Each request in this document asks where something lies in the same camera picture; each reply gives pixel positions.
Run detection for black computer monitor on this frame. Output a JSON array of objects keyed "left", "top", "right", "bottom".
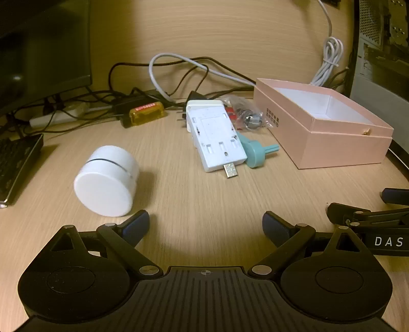
[{"left": 0, "top": 0, "right": 93, "bottom": 115}]

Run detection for coiled white cable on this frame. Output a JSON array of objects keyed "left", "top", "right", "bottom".
[{"left": 310, "top": 0, "right": 344, "bottom": 87}]

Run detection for glass computer case panel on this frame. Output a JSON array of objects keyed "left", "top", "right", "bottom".
[{"left": 350, "top": 0, "right": 409, "bottom": 106}]

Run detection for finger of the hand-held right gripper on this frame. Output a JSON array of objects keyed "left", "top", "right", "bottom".
[
  {"left": 326, "top": 202, "right": 409, "bottom": 228},
  {"left": 382, "top": 188, "right": 409, "bottom": 205}
]

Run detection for white round jar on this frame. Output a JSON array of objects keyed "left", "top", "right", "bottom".
[{"left": 73, "top": 145, "right": 139, "bottom": 218}]

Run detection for white looped cable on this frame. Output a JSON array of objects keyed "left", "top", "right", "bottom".
[{"left": 149, "top": 53, "right": 256, "bottom": 103}]

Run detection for black cable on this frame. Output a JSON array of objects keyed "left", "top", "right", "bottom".
[{"left": 108, "top": 57, "right": 256, "bottom": 98}]

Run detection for pink cardboard box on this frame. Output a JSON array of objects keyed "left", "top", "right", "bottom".
[{"left": 253, "top": 78, "right": 394, "bottom": 170}]

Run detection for teal plastic whistle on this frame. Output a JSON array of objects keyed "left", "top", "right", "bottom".
[{"left": 238, "top": 132, "right": 280, "bottom": 169}]

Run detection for black keyboard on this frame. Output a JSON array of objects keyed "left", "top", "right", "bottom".
[{"left": 0, "top": 133, "right": 44, "bottom": 205}]

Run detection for white plug adapter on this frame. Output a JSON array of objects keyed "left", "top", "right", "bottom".
[{"left": 177, "top": 100, "right": 248, "bottom": 179}]

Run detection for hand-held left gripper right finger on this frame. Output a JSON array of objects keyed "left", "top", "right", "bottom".
[{"left": 252, "top": 211, "right": 361, "bottom": 277}]

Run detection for clear plastic bag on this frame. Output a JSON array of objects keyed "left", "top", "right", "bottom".
[{"left": 220, "top": 94, "right": 275, "bottom": 131}]

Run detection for small metal keys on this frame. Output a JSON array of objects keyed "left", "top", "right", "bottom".
[{"left": 242, "top": 110, "right": 266, "bottom": 130}]

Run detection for white power strip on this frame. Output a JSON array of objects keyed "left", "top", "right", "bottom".
[{"left": 29, "top": 102, "right": 90, "bottom": 128}]

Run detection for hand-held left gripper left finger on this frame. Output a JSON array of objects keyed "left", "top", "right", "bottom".
[{"left": 48, "top": 210, "right": 160, "bottom": 278}]

